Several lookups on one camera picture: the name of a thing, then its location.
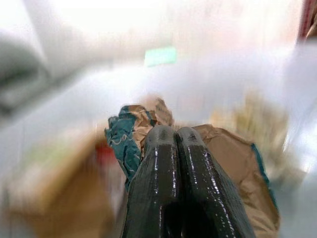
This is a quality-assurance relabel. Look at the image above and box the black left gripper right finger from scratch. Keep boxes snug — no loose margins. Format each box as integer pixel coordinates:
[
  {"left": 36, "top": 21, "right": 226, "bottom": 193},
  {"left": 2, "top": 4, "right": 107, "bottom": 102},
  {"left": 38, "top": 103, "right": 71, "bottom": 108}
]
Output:
[{"left": 176, "top": 126, "right": 257, "bottom": 238}]

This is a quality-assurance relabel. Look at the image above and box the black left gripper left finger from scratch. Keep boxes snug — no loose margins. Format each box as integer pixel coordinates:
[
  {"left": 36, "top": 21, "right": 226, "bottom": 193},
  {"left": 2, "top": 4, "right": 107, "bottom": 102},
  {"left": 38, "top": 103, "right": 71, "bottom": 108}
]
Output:
[{"left": 125, "top": 125, "right": 183, "bottom": 238}]

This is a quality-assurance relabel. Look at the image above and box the brown teal paper bag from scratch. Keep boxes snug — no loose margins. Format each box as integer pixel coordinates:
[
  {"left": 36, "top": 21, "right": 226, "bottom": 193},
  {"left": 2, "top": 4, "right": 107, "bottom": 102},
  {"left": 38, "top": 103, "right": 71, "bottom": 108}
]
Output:
[{"left": 104, "top": 98, "right": 280, "bottom": 238}]

